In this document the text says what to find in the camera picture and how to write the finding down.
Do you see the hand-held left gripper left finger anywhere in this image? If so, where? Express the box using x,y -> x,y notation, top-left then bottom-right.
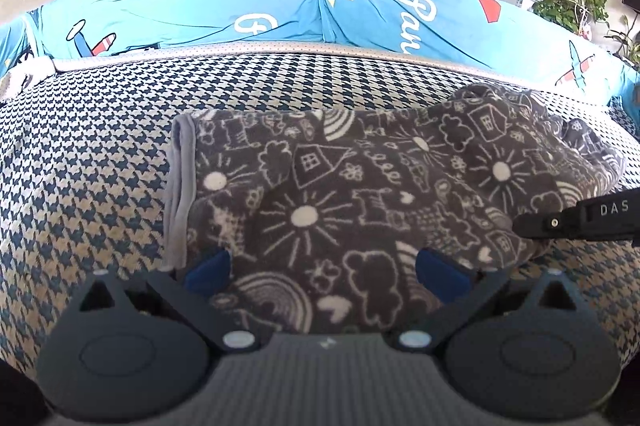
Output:
64,250 -> 262,353

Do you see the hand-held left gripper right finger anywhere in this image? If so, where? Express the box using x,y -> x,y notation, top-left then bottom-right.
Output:
397,248 -> 590,353

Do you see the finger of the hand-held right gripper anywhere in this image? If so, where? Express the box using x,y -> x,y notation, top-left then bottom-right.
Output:
512,205 -> 584,241

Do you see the grey doodle-print fleece garment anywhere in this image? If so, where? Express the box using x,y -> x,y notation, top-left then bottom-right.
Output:
162,83 -> 628,337

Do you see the houndstooth sofa mat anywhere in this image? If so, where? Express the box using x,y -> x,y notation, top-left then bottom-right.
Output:
0,40 -> 640,387

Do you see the long-leaf potted plant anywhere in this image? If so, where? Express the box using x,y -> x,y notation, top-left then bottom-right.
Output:
602,13 -> 640,66

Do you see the dark cloth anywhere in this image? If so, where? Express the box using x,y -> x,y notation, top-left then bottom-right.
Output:
0,356 -> 48,426

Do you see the blue printed sofa cover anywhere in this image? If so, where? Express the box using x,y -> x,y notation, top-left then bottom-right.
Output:
0,0 -> 640,107

